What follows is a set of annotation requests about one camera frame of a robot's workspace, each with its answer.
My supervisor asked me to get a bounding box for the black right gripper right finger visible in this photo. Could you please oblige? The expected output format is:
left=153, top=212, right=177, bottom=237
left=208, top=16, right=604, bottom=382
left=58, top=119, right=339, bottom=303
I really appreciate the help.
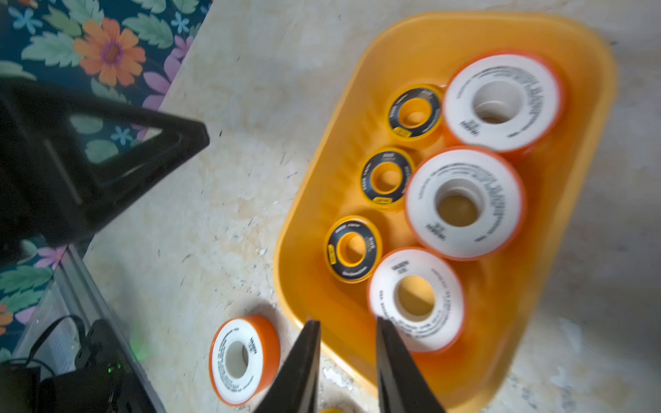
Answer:
left=376, top=318, right=446, bottom=413

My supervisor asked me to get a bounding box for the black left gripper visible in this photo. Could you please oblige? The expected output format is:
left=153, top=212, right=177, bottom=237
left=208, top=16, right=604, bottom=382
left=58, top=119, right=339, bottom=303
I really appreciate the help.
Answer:
left=1, top=77, right=210, bottom=258

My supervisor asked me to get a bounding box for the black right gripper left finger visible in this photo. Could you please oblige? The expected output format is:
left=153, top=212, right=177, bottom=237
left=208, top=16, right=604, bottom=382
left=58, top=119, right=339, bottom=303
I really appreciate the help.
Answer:
left=254, top=320, right=321, bottom=413

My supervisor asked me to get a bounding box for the orange white sealing tape roll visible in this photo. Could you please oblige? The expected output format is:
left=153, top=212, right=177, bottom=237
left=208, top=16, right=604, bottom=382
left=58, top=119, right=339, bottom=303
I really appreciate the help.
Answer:
left=208, top=315, right=281, bottom=406
left=368, top=248, right=466, bottom=353
left=406, top=146, right=527, bottom=261
left=442, top=52, right=566, bottom=160

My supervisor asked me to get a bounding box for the black yellow sealing tape roll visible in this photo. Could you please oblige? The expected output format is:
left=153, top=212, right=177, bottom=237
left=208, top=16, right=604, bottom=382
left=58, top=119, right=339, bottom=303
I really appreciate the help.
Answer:
left=387, top=84, right=443, bottom=150
left=360, top=147, right=416, bottom=212
left=324, top=215, right=384, bottom=284

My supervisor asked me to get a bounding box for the yellow plastic storage box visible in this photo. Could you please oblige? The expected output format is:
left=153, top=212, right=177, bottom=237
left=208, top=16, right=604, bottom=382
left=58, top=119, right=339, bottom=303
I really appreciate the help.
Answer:
left=274, top=11, right=617, bottom=412

